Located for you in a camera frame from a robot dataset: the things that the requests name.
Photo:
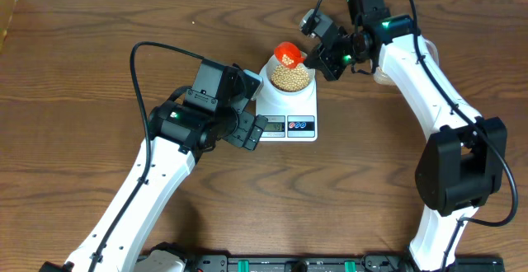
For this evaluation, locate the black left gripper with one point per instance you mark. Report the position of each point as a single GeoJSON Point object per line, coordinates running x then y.
{"type": "Point", "coordinates": [247, 129]}

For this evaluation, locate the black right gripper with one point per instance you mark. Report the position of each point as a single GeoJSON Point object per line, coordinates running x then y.
{"type": "Point", "coordinates": [322, 61]}

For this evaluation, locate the red plastic measuring scoop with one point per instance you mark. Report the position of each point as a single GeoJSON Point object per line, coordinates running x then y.
{"type": "Point", "coordinates": [289, 55]}

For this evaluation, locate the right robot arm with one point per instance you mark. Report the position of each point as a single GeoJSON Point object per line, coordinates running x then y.
{"type": "Point", "coordinates": [463, 162]}

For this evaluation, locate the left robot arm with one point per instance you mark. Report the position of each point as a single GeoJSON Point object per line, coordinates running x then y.
{"type": "Point", "coordinates": [189, 123]}

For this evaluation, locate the soybeans in bowl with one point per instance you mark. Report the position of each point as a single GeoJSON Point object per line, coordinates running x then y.
{"type": "Point", "coordinates": [290, 79]}

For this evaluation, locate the light grey round bowl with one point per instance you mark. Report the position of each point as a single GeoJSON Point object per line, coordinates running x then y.
{"type": "Point", "coordinates": [273, 63]}

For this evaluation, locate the white digital kitchen scale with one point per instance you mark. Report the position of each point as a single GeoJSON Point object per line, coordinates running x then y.
{"type": "Point", "coordinates": [292, 117]}

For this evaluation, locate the clear container of soybeans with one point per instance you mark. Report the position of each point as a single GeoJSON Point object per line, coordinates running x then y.
{"type": "Point", "coordinates": [383, 79]}

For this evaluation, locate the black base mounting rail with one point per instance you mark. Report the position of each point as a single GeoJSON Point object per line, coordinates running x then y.
{"type": "Point", "coordinates": [288, 264]}

